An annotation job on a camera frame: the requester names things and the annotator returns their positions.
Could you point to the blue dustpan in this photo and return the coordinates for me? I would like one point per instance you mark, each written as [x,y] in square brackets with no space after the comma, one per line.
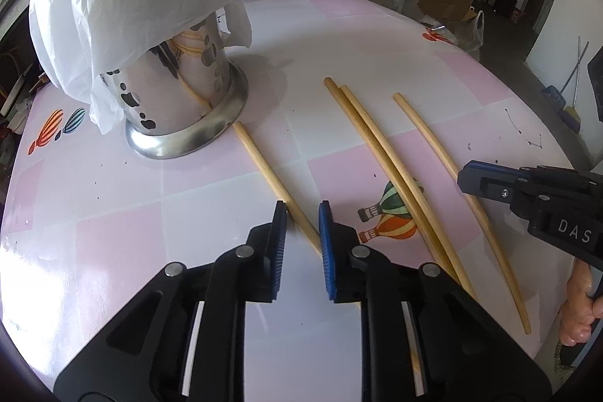
[556,98]

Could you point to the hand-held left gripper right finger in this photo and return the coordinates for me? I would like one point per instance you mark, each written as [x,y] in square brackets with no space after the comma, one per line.
[326,251]

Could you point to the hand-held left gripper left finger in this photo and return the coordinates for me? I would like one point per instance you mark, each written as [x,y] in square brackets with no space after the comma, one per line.
[280,251]

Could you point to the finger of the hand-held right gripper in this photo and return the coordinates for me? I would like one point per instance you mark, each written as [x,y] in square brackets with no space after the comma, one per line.
[485,185]
[490,165]

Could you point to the person's right hand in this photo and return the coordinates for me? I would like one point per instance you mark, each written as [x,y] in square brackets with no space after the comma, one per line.
[577,303]

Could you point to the steel utensil holder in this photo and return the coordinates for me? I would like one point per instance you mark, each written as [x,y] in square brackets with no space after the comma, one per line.
[188,110]

